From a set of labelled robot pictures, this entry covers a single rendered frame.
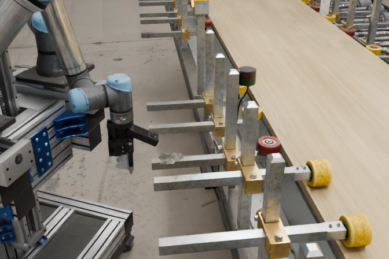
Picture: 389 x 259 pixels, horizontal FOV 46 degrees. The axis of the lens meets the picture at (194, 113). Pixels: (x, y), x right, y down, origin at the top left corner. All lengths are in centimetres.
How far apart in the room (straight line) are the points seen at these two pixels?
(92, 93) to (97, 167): 175
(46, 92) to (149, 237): 105
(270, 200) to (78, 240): 133
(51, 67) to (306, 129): 99
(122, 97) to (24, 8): 39
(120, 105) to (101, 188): 154
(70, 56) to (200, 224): 144
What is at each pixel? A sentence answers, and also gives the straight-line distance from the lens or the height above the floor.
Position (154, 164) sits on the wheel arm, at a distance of 157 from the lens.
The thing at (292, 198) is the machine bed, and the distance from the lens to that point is 165.
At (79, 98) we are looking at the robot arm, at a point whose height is 114.
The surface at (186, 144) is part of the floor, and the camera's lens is 329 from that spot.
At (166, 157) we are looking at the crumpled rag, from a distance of 158.
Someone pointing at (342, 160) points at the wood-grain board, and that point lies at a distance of 158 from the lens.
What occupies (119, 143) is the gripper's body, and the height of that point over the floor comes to 96.
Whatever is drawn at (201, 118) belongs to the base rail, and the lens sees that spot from 217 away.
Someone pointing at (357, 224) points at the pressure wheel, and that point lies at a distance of 121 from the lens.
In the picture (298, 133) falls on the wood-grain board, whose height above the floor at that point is 90.
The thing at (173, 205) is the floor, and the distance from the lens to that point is 274.
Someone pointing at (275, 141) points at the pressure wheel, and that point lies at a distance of 162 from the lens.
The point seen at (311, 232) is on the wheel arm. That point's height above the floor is 96.
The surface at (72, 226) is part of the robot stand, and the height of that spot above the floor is 21.
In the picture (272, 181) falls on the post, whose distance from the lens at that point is 109.
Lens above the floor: 174
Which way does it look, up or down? 28 degrees down
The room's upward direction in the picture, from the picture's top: straight up
